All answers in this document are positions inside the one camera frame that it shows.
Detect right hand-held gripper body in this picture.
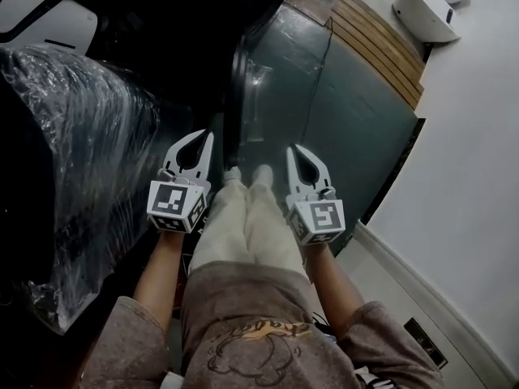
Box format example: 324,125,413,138
284,184,346,246

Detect wooden slatted panel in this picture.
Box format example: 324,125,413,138
330,0,426,110

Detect white skirting board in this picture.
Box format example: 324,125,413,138
353,220,519,389

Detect person's left white shoe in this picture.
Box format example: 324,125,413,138
223,165,244,185

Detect black glossy cabinet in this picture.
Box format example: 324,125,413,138
80,0,302,109

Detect thin black cable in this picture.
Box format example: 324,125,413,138
300,16,334,143

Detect person's left forearm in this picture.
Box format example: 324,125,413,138
132,228,200,333

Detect white round appliance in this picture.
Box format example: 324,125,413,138
391,0,462,43

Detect white washing machine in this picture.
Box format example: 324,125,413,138
0,0,100,55

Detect person's right white shoe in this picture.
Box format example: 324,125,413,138
250,164,276,186

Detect dark green glossy platform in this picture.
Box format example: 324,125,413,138
237,2,427,257

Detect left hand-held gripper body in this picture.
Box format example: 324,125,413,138
146,168,212,235

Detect person's white shoe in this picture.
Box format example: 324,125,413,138
223,165,244,185
250,164,276,186

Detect person's brown printed shirt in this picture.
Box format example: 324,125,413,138
79,259,448,389

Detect black white striped item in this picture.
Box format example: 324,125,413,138
354,364,401,389

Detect person's right forearm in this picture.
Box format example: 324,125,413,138
301,241,367,340

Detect dark wall socket plate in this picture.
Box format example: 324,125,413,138
403,316,449,371

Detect black plastic-wrapped bulky object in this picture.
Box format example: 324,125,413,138
0,43,222,336

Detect person's cream trousers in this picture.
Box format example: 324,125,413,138
187,177,308,284

